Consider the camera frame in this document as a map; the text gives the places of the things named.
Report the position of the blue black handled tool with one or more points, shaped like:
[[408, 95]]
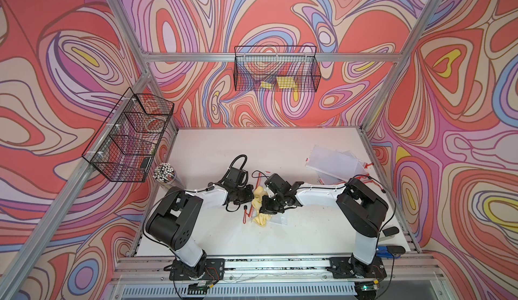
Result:
[[387, 247]]

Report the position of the black wire basket wall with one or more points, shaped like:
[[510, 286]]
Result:
[[256, 63], [123, 149]]

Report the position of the small yellow sticky note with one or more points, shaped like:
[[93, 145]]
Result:
[[266, 85]]

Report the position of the black wire basket back wall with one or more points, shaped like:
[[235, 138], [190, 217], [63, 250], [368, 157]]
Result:
[[256, 63]]

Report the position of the aluminium front rail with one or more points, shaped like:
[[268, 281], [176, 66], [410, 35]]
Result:
[[293, 268]]

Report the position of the yellow sticky note pad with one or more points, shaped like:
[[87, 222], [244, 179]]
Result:
[[286, 83]]

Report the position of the clear mesh document bag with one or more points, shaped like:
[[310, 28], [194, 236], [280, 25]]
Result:
[[333, 166], [260, 179]]

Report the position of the black wire basket left wall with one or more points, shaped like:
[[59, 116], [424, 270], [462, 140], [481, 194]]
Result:
[[123, 149]]

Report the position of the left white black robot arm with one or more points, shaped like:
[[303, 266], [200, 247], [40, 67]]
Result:
[[173, 219]]

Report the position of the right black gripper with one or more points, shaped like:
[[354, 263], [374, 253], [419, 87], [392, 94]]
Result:
[[266, 208]]

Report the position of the yellow microfiber cloth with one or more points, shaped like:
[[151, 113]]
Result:
[[261, 219]]

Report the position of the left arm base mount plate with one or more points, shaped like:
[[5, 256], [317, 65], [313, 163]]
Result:
[[212, 269]]

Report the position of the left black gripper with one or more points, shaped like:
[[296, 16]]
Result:
[[249, 192]]

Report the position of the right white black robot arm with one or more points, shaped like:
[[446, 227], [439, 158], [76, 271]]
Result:
[[363, 208]]

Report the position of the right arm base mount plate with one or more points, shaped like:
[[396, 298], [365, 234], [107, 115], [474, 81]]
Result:
[[349, 267]]

